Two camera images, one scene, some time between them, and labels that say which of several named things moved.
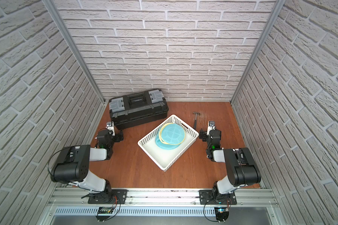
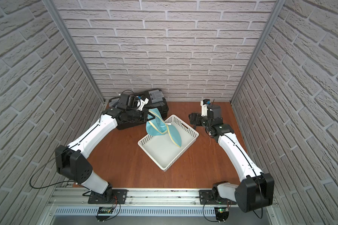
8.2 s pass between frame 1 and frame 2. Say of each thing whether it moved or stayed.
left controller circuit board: stayed
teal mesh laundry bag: moved
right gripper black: moved
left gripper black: moved
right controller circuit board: stayed
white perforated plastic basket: stayed
